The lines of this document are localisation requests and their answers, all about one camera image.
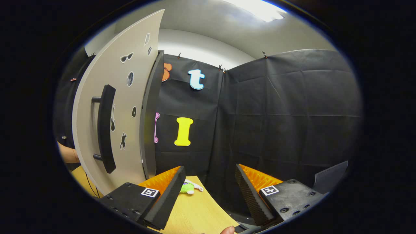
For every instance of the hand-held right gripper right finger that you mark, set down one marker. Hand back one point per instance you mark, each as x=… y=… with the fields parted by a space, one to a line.
x=250 y=198

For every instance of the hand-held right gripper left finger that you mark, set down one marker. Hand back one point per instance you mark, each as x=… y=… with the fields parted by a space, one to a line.
x=169 y=198

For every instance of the beige cabinet door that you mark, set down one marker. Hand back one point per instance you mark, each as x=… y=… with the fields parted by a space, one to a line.
x=85 y=130

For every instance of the green plush toy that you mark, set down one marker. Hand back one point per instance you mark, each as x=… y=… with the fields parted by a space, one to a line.
x=186 y=188

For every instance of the dark grey chair back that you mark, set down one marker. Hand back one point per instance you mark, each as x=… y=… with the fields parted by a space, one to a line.
x=330 y=178

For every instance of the black backdrop cloth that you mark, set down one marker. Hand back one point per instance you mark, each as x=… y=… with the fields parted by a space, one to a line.
x=276 y=113

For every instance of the long ceiling light panel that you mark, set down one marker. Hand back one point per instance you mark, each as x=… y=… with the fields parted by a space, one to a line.
x=260 y=9

